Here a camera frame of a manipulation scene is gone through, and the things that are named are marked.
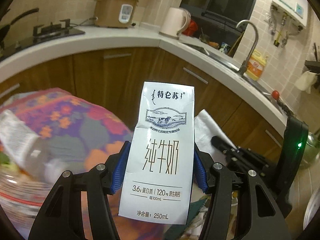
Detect black wok pan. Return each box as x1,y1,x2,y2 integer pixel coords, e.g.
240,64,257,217
0,8,39,42

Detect clear plastic bottle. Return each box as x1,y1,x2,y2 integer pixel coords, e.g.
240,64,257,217
1,109,67,184

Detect steel sink faucet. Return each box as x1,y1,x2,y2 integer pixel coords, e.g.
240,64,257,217
235,19,260,77

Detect white paper napkin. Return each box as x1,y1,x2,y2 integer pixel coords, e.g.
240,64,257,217
194,109,236,165

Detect black gas stove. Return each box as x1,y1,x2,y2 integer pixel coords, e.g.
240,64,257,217
1,18,85,61

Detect red container on sill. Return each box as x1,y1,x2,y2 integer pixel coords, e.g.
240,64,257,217
182,20,198,36

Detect white hanging cloth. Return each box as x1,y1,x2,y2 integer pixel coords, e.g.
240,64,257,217
295,71,319,94

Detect brown rice cooker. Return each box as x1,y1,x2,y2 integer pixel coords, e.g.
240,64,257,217
94,0,138,28

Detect white electric kettle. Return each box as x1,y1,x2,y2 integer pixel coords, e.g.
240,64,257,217
159,7,191,40

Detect wooden kitchen cabinets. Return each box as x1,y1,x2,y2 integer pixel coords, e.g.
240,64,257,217
1,47,286,162

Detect white milk carton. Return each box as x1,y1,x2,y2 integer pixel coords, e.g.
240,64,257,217
118,82,195,225

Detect red tomato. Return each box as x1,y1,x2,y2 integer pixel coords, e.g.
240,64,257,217
271,90,280,100

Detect steel sink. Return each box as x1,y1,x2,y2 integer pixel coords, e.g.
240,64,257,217
181,42,282,113

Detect white water heater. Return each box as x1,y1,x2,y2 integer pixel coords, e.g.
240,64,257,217
271,0,309,29

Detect floral tablecloth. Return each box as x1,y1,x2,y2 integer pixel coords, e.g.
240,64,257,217
0,87,211,240

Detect yellow detergent bottle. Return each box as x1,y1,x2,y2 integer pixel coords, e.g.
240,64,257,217
246,49,268,81

